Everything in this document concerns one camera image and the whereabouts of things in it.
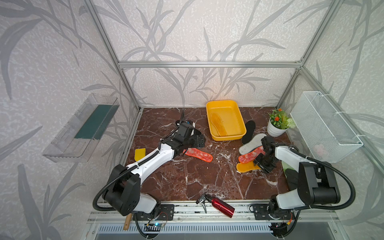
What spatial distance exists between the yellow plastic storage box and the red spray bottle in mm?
366

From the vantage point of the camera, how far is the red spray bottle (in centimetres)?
72

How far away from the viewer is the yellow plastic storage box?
3.39 feet
